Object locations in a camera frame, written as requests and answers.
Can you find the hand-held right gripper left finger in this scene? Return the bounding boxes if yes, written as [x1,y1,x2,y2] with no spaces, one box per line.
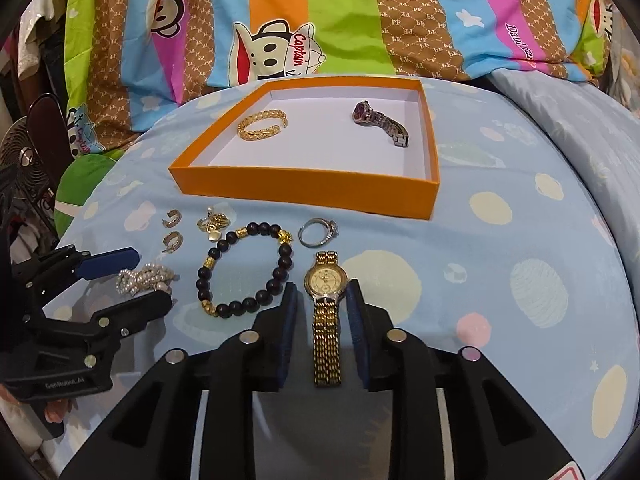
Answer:
[60,281,298,480]

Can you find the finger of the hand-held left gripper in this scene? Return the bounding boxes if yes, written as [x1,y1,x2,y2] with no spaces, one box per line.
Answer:
[24,291,174,367]
[11,247,139,287]

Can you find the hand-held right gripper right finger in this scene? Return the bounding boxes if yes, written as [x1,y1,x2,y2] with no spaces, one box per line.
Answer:
[347,279,577,480]

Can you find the pearl brooch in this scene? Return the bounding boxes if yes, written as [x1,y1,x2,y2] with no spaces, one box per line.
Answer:
[116,262,176,297]

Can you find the gold wristwatch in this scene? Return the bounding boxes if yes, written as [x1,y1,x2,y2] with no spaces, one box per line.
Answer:
[303,251,346,389]

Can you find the orange shallow box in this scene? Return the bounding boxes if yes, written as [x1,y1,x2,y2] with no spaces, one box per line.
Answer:
[168,76,441,221]

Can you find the gold heart pendant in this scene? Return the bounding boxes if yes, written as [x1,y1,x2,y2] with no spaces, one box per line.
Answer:
[196,206,232,242]

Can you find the black electric fan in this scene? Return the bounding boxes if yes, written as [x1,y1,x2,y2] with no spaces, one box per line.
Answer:
[0,115,56,201]

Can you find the light blue dotted bedsheet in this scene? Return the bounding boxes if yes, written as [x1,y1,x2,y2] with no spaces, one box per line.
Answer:
[45,72,640,480]

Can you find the gold braided bangle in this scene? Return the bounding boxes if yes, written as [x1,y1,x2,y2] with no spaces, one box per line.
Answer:
[236,109,289,142]

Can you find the dark metal wristwatch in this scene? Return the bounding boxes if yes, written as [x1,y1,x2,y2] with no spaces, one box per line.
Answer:
[351,100,410,149]

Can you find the hanging clothes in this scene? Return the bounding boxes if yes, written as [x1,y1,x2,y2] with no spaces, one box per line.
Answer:
[15,0,72,111]

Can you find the striped cartoon printed blanket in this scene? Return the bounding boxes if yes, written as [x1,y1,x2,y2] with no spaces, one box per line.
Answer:
[65,0,609,154]

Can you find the pale blue quilt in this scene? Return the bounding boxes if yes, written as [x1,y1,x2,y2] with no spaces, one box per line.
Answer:
[490,62,640,221]

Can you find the black bead bracelet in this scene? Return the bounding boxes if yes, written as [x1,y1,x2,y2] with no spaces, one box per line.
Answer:
[196,221,294,317]

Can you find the silver ring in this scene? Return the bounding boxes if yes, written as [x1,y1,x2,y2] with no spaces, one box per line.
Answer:
[298,218,341,249]

